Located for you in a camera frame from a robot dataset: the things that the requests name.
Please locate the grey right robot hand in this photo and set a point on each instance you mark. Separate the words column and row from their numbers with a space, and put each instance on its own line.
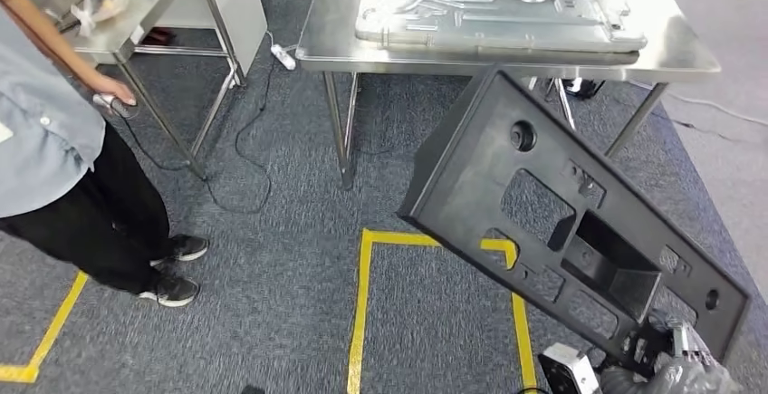
column 678, row 376

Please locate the grey metal fixture plate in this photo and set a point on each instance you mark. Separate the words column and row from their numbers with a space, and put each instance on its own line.
column 492, row 19

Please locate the yellow floor tape square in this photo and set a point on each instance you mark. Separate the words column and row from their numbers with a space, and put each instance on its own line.
column 360, row 319

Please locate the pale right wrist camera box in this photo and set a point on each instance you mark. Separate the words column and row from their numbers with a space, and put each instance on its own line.
column 567, row 370

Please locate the person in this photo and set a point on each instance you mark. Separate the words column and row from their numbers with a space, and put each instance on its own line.
column 54, row 169

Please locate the grey handheld controller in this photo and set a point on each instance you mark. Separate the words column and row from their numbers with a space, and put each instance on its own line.
column 117, row 110

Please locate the white power strip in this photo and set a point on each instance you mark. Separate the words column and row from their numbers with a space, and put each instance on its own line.
column 283, row 56

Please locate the white side panel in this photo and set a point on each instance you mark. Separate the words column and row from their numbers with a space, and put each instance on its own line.
column 228, row 7

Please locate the person's hand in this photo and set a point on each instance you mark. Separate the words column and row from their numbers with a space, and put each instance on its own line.
column 114, row 88

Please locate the steel workbench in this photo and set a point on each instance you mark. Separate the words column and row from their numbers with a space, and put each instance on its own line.
column 336, row 31

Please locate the black plastic bracket part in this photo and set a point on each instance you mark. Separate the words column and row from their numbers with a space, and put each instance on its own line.
column 468, row 187

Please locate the person's forearm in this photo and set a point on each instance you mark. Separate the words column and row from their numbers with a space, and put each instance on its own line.
column 48, row 37

